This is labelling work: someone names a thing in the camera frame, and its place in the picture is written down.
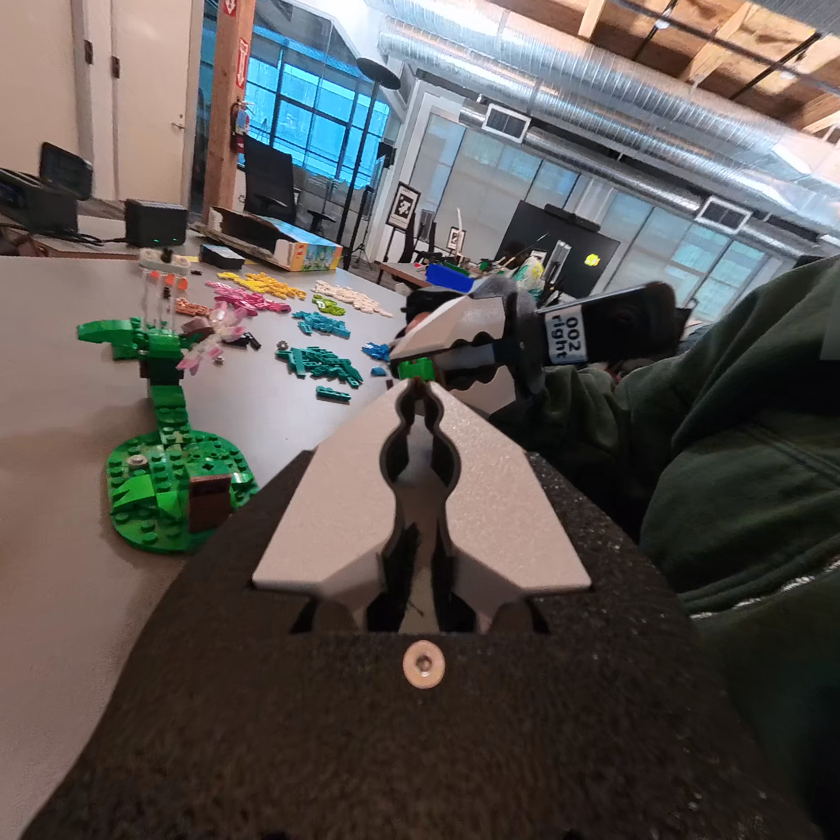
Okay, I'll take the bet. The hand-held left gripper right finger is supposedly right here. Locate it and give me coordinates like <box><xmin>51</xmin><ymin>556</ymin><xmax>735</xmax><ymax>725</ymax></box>
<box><xmin>420</xmin><ymin>384</ymin><xmax>592</xmax><ymax>632</ymax></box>

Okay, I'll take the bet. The pile of turquoise lego pieces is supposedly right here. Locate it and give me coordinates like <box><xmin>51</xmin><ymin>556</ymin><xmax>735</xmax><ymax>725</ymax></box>
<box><xmin>291</xmin><ymin>310</ymin><xmax>352</xmax><ymax>340</ymax></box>

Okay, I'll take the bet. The pile of dark teal lego pieces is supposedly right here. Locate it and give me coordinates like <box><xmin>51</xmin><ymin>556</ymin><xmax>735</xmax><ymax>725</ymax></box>
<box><xmin>275</xmin><ymin>345</ymin><xmax>364</xmax><ymax>403</ymax></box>

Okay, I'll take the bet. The black charger box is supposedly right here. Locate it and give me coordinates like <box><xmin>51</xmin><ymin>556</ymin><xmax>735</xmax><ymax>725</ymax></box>
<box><xmin>124</xmin><ymin>198</ymin><xmax>190</xmax><ymax>249</ymax></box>

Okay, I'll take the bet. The large fiducial marker sign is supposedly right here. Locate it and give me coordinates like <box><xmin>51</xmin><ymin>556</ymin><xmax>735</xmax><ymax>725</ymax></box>
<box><xmin>385</xmin><ymin>181</ymin><xmax>421</xmax><ymax>231</ymax></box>

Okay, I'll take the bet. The lego set cardboard box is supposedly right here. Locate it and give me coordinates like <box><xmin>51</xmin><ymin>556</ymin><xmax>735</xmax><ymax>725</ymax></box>
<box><xmin>208</xmin><ymin>205</ymin><xmax>344</xmax><ymax>273</ymax></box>

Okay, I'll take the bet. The black office chair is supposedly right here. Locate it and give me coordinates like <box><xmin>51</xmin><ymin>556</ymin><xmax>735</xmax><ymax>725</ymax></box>
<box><xmin>242</xmin><ymin>134</ymin><xmax>298</xmax><ymax>219</ymax></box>

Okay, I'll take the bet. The white door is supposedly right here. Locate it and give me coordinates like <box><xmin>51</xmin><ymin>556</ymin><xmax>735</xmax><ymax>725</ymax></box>
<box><xmin>108</xmin><ymin>0</ymin><xmax>206</xmax><ymax>204</ymax></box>

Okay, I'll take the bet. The silver ventilation duct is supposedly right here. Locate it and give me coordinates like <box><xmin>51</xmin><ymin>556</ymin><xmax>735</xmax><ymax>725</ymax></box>
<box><xmin>364</xmin><ymin>0</ymin><xmax>840</xmax><ymax>250</ymax></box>

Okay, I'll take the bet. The black battery charging case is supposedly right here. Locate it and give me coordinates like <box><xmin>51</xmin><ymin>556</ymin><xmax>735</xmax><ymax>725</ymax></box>
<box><xmin>0</xmin><ymin>142</ymin><xmax>95</xmax><ymax>237</ymax></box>

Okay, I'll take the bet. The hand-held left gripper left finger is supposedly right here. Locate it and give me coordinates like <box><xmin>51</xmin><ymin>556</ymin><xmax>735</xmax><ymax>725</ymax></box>
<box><xmin>252</xmin><ymin>382</ymin><xmax>418</xmax><ymax>630</ymax></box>

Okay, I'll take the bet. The green lego plant model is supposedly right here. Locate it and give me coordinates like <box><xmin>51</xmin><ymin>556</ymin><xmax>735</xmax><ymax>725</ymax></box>
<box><xmin>75</xmin><ymin>248</ymin><xmax>261</xmax><ymax>556</ymax></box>

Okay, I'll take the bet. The blue plastic bin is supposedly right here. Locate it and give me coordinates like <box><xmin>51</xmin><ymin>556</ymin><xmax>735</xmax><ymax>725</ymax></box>
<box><xmin>424</xmin><ymin>262</ymin><xmax>477</xmax><ymax>295</ymax></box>

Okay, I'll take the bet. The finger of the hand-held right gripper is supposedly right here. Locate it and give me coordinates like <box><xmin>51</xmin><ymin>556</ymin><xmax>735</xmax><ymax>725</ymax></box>
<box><xmin>436</xmin><ymin>346</ymin><xmax>521</xmax><ymax>417</ymax></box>
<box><xmin>390</xmin><ymin>292</ymin><xmax>521</xmax><ymax>364</ymax></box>

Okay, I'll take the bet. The pile of yellow lego pieces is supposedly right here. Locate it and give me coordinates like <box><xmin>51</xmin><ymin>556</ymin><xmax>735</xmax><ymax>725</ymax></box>
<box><xmin>217</xmin><ymin>270</ymin><xmax>307</xmax><ymax>300</ymax></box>

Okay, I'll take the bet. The person's right forearm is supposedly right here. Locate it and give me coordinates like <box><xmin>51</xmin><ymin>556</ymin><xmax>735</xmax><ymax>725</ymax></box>
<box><xmin>489</xmin><ymin>357</ymin><xmax>697</xmax><ymax>546</ymax></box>

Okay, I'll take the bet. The pile of magenta lego pieces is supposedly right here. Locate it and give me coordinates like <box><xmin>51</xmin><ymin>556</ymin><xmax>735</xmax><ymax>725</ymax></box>
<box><xmin>205</xmin><ymin>280</ymin><xmax>292</xmax><ymax>316</ymax></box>

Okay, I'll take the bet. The pile of white lego pieces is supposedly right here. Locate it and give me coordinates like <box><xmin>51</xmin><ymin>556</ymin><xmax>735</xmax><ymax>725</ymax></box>
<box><xmin>311</xmin><ymin>280</ymin><xmax>394</xmax><ymax>319</ymax></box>

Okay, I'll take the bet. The black television screen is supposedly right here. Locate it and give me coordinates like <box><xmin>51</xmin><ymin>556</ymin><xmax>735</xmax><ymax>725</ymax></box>
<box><xmin>497</xmin><ymin>199</ymin><xmax>622</xmax><ymax>300</ymax></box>

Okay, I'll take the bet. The wooden pillar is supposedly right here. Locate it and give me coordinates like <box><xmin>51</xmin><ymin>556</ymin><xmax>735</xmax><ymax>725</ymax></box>
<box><xmin>199</xmin><ymin>0</ymin><xmax>257</xmax><ymax>217</ymax></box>

